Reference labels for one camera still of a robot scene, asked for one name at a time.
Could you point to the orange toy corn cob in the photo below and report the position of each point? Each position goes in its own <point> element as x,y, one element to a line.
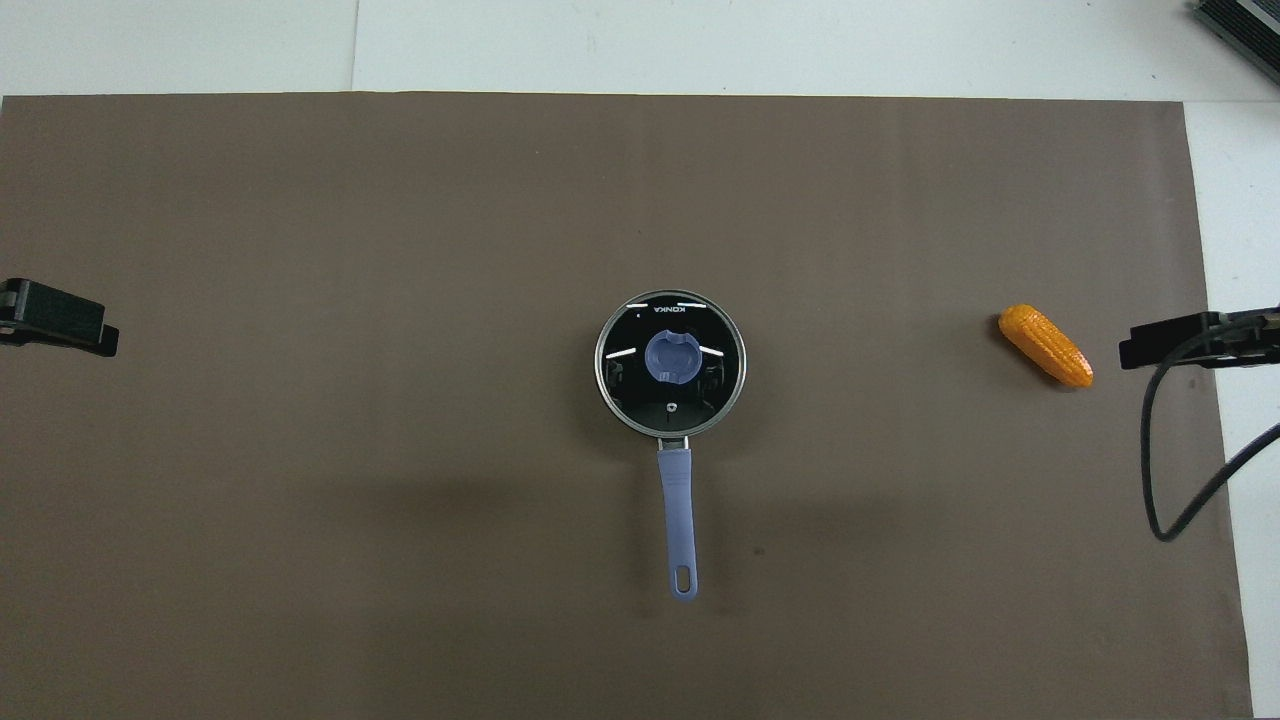
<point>1045,343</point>

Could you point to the glass lid with blue knob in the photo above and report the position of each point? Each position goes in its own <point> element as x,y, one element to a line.
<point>705,400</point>

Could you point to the dark grey ribbed device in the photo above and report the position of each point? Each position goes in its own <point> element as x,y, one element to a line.
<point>1245,25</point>

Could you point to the brown table mat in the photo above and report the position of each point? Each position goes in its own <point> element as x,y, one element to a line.
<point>400,250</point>

